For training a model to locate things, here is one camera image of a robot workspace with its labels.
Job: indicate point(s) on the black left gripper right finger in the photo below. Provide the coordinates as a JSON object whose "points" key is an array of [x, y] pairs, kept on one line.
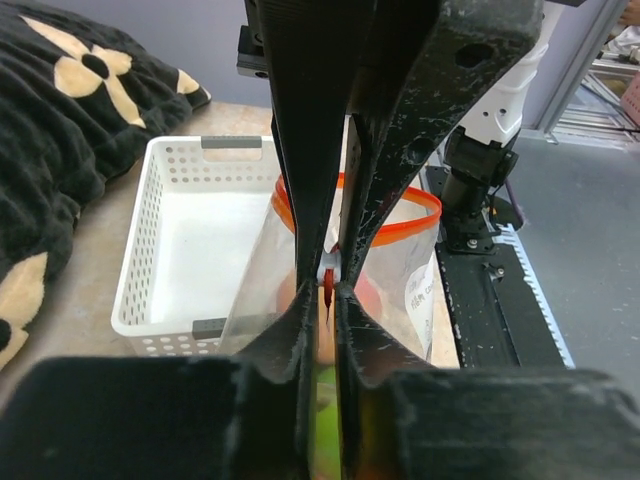
{"points": [[401, 418]]}

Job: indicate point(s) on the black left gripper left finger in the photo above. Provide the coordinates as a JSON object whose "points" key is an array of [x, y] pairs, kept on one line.
{"points": [[246, 416]]}

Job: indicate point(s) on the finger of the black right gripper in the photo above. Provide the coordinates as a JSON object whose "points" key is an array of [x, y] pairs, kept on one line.
{"points": [[312, 51], [467, 47]]}

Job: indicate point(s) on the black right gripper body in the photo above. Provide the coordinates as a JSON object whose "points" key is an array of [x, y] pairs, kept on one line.
{"points": [[251, 60]]}

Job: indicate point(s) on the green striped toy melon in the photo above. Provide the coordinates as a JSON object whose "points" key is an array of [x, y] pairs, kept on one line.
{"points": [[326, 464]]}

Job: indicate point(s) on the orange peach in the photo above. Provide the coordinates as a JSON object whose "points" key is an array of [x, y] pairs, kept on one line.
{"points": [[286, 299]]}

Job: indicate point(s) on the clear zip bag orange zipper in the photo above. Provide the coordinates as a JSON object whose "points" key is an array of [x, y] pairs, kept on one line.
{"points": [[400, 264]]}

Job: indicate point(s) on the white perforated plastic basket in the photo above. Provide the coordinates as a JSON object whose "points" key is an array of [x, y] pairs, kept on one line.
{"points": [[199, 212]]}

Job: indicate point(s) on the red apple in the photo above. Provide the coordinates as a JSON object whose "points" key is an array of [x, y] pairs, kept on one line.
{"points": [[368, 296]]}

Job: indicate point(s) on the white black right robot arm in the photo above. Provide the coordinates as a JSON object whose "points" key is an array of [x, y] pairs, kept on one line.
{"points": [[369, 89]]}

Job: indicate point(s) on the black floral plush pillow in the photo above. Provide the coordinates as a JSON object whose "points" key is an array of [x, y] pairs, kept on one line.
{"points": [[80, 100]]}

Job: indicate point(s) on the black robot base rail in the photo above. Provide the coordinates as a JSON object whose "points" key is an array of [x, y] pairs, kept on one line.
{"points": [[494, 316]]}

